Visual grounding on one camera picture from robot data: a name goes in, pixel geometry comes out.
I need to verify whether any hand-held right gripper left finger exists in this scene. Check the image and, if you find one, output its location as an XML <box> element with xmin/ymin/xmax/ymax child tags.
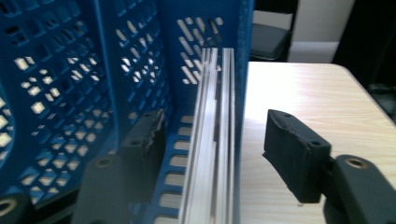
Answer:
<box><xmin>119</xmin><ymin>108</ymin><xmax>166</xmax><ymax>203</ymax></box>

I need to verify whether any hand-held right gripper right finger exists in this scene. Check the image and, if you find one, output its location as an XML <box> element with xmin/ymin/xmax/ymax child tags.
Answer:
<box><xmin>262</xmin><ymin>108</ymin><xmax>332</xmax><ymax>204</ymax></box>

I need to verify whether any green leaf picture book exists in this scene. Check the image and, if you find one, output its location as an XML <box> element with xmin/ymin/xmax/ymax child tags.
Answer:
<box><xmin>178</xmin><ymin>47</ymin><xmax>236</xmax><ymax>224</ymax></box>

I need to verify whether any blue plastic file rack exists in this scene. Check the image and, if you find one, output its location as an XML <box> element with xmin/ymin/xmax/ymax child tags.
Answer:
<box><xmin>0</xmin><ymin>0</ymin><xmax>256</xmax><ymax>224</ymax></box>

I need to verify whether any black folding chair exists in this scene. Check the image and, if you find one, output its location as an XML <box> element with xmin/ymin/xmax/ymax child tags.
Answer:
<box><xmin>249</xmin><ymin>0</ymin><xmax>301</xmax><ymax>63</ymax></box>

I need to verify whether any dark curtain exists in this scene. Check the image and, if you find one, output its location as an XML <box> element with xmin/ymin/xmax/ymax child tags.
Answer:
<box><xmin>331</xmin><ymin>0</ymin><xmax>396</xmax><ymax>125</ymax></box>

